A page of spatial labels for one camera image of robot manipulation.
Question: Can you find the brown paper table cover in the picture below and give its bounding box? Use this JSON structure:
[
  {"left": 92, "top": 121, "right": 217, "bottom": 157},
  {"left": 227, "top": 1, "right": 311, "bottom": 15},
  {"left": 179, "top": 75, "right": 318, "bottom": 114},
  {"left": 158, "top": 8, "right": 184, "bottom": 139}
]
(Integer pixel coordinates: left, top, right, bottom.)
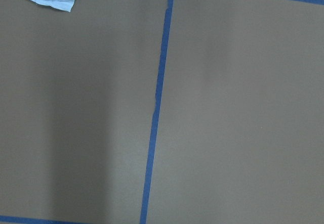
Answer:
[{"left": 1, "top": 0, "right": 323, "bottom": 223}]

